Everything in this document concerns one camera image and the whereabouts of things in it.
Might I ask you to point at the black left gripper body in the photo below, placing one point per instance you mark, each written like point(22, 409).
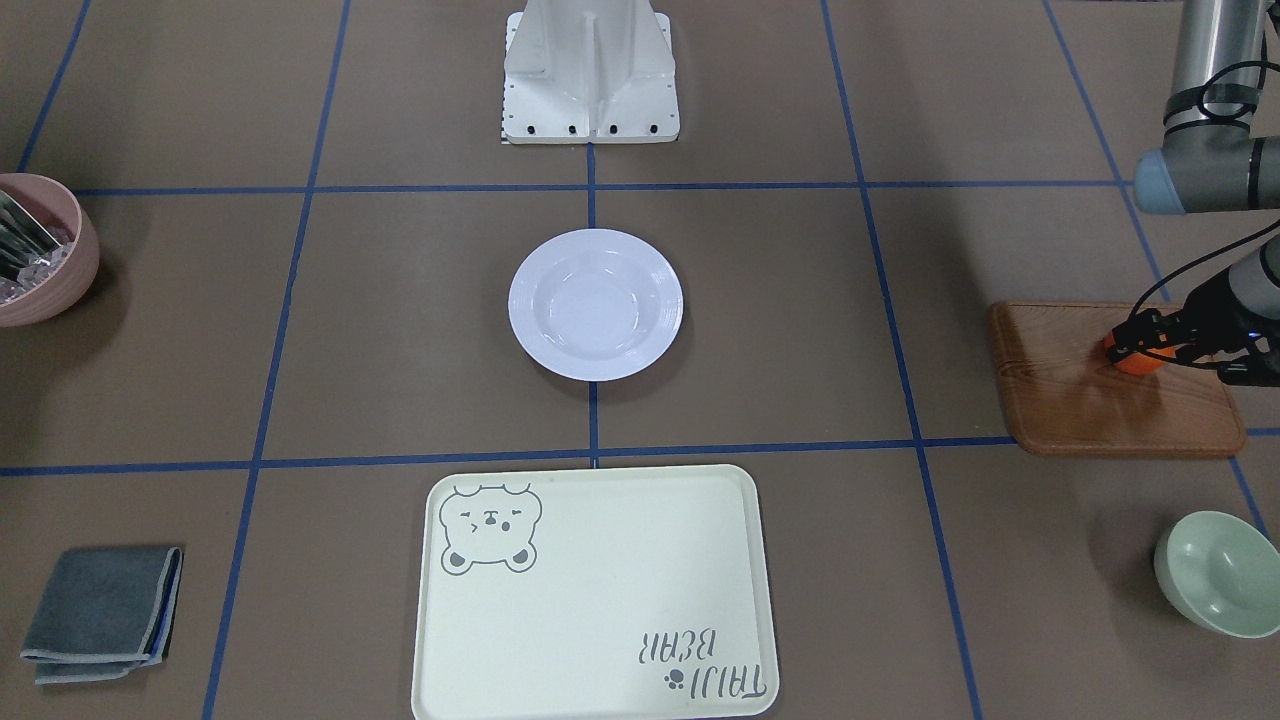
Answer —
point(1207, 313)

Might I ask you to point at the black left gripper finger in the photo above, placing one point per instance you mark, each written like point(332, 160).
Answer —
point(1146, 331)
point(1195, 357)

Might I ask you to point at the orange mandarin fruit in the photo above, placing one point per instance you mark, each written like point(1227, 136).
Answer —
point(1133, 362)

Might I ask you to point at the white round plate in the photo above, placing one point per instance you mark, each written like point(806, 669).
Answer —
point(595, 305)

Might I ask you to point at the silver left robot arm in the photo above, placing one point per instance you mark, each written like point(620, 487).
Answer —
point(1210, 160)

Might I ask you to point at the cream bear print tray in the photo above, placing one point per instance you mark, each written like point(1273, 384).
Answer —
point(627, 593)

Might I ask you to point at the wooden cutting board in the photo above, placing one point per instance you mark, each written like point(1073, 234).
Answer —
point(1060, 396)

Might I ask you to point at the green ceramic bowl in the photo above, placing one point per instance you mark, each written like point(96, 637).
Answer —
point(1221, 573)

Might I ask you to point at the grey folded cloth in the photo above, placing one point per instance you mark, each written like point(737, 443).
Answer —
point(104, 613)

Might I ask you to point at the pink bowl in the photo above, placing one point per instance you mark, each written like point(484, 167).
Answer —
point(52, 204)

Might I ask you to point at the metal utensils in pink bowl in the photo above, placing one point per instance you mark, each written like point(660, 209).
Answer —
point(30, 252)

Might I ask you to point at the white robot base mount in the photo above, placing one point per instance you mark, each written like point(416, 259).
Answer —
point(578, 72)

